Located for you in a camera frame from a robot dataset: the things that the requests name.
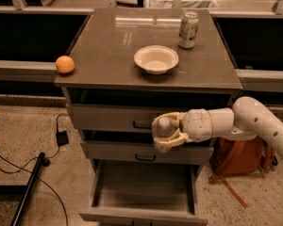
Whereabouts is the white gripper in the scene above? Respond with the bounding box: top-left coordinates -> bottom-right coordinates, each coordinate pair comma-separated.
152,109 -> 212,153

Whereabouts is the clear plastic water bottle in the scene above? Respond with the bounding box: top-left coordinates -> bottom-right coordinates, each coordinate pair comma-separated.
152,117 -> 178,153

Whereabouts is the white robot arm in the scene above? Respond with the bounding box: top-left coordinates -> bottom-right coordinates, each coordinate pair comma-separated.
152,96 -> 283,159

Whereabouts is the middle grey drawer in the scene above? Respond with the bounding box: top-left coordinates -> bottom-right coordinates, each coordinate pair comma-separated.
81,141 -> 213,165

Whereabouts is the grey drawer cabinet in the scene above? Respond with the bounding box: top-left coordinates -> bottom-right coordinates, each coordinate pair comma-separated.
54,7 -> 244,226

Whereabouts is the bottom grey open drawer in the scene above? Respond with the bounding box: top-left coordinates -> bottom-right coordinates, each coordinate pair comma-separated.
79,161 -> 208,226

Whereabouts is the top grey drawer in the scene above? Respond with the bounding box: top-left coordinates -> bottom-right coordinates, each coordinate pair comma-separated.
66,104 -> 234,140

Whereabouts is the orange backpack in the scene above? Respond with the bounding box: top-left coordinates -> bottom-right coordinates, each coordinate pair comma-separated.
209,137 -> 278,208

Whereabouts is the white paper bowl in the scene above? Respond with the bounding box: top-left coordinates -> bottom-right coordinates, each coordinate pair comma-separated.
134,45 -> 179,75

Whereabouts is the green white soda can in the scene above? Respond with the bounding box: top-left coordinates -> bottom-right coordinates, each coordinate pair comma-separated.
178,11 -> 199,49

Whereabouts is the black power adapter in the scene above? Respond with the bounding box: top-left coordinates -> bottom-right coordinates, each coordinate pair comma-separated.
56,131 -> 69,147

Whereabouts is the orange fruit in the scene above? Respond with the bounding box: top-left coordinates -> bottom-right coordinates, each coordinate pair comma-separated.
56,56 -> 75,73

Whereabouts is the black pole on floor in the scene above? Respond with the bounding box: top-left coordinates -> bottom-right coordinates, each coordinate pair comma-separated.
10,153 -> 45,226

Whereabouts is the black floor cable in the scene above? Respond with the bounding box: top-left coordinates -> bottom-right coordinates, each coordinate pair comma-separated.
0,113 -> 70,226

